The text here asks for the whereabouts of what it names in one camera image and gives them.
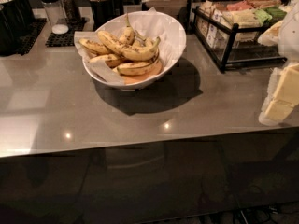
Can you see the large black container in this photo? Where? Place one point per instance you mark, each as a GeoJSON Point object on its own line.
{"type": "Point", "coordinates": [16, 19]}

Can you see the black wire tea rack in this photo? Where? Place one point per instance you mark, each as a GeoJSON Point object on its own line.
{"type": "Point", "coordinates": [230, 31]}

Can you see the long spotted banana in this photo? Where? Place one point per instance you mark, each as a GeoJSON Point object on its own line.
{"type": "Point", "coordinates": [128, 51]}

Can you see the dark pepper grinder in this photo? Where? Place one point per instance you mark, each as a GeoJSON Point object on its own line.
{"type": "Point", "coordinates": [71, 11]}

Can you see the black rubber mat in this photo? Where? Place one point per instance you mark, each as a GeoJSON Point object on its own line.
{"type": "Point", "coordinates": [27, 40]}
{"type": "Point", "coordinates": [67, 39]}

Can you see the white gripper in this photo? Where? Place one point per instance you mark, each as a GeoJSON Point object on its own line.
{"type": "Point", "coordinates": [290, 36]}

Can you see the front spotted banana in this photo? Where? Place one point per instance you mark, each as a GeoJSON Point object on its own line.
{"type": "Point", "coordinates": [136, 68]}

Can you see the white paper bowl liner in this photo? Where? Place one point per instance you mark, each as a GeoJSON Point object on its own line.
{"type": "Point", "coordinates": [148, 23]}

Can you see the lower left spotted banana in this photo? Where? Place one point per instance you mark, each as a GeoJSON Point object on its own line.
{"type": "Point", "coordinates": [111, 60]}

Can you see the white bowl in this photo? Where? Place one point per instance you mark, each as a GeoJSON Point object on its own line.
{"type": "Point", "coordinates": [133, 50]}

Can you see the black cup of stirrers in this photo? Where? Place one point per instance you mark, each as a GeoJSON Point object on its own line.
{"type": "Point", "coordinates": [103, 11]}

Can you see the glass sugar shaker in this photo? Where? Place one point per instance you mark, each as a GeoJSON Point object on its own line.
{"type": "Point", "coordinates": [55, 16]}

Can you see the left black rubber mat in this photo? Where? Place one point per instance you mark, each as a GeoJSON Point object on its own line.
{"type": "Point", "coordinates": [27, 40]}

